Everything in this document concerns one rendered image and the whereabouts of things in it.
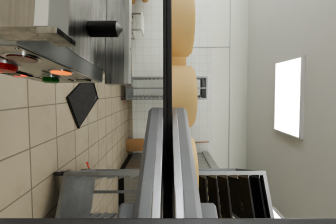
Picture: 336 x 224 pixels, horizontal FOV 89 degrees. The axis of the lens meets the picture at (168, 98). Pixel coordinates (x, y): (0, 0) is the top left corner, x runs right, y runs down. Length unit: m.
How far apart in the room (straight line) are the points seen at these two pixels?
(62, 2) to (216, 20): 4.66
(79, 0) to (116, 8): 0.15
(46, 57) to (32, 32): 0.09
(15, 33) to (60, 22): 0.04
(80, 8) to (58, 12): 0.19
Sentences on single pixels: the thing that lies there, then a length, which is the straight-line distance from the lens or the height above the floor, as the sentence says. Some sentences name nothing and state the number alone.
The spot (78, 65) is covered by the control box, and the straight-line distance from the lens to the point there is 0.35.
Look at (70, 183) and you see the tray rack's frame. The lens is 1.87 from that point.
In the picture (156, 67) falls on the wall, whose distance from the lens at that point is 4.37.
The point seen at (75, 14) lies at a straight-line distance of 0.37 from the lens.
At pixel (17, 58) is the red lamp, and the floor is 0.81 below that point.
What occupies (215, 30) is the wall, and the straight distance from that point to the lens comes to 4.73.
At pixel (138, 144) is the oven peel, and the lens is 4.31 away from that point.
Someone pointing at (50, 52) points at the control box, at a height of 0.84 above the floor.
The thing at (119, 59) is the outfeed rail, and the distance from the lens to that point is 0.46.
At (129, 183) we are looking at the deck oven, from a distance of 3.85.
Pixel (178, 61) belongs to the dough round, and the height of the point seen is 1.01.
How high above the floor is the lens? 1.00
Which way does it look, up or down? level
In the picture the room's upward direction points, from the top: 90 degrees clockwise
